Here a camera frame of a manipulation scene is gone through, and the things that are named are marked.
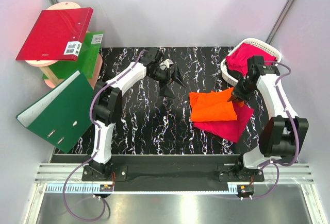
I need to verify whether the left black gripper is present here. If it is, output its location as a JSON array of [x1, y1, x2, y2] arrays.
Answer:
[[148, 64, 187, 99]]

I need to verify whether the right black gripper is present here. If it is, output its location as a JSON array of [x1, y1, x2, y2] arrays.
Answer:
[[228, 76, 257, 105]]

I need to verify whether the orange t shirt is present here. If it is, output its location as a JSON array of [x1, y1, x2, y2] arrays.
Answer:
[[189, 88, 244, 122]]

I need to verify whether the pink t shirt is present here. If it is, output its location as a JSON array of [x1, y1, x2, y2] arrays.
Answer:
[[225, 43, 276, 76], [193, 103, 254, 143]]

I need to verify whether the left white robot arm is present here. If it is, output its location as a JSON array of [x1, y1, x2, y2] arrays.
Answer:
[[88, 49, 187, 181]]

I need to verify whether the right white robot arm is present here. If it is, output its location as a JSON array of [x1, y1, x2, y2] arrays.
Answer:
[[229, 56, 309, 181]]

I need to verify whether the black garment in basket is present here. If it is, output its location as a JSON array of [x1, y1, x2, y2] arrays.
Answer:
[[227, 67, 244, 81]]

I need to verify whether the pink t shirt in basket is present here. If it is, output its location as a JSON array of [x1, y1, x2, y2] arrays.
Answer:
[[225, 43, 276, 76]]

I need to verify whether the white plastic laundry basket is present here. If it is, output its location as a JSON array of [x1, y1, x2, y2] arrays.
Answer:
[[221, 38, 282, 86]]

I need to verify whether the light green folder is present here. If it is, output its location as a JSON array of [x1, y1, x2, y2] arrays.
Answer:
[[49, 31, 104, 80]]

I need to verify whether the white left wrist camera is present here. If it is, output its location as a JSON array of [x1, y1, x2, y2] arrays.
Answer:
[[159, 59, 174, 70]]

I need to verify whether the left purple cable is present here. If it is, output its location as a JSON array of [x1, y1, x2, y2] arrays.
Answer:
[[62, 50, 150, 220]]

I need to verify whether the purple cable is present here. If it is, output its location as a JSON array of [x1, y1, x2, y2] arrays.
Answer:
[[62, 50, 150, 220], [237, 60, 301, 199]]

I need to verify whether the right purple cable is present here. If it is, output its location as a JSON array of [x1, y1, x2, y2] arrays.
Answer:
[[237, 60, 301, 199]]

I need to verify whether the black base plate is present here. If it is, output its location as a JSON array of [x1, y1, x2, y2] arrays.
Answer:
[[82, 164, 265, 182]]

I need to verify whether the aluminium rail frame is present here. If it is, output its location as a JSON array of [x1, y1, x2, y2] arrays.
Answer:
[[24, 153, 329, 223]]

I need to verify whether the dark green ring binder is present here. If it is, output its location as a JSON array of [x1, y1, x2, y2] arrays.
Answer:
[[16, 70, 94, 153]]

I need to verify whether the red ring binder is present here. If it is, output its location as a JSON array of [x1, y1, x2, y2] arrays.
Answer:
[[16, 7, 93, 61]]

